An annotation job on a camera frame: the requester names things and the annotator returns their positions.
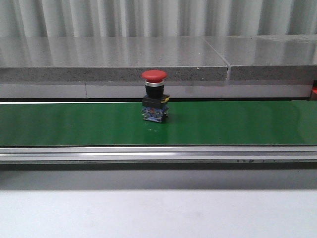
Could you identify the red object behind conveyor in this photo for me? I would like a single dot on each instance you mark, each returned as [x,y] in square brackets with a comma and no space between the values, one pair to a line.
[313,95]

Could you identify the grey stone slab left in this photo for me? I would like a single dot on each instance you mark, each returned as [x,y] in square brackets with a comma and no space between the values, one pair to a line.
[107,59]

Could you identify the green conveyor belt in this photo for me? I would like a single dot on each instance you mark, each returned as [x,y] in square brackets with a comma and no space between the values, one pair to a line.
[188,123]

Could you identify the grey stone slab right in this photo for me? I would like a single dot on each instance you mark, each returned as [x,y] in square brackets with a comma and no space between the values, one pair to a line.
[269,57]

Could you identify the white panel under slabs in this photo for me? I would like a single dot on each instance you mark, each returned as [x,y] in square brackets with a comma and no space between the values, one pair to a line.
[116,90]

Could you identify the grey stone slab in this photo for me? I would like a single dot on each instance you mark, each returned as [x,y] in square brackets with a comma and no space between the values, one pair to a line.
[269,57]
[107,59]

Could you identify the white curtain backdrop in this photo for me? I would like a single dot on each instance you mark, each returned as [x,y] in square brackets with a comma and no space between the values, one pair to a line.
[149,18]

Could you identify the aluminium conveyor side rail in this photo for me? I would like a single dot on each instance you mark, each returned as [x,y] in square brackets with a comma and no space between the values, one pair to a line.
[156,154]

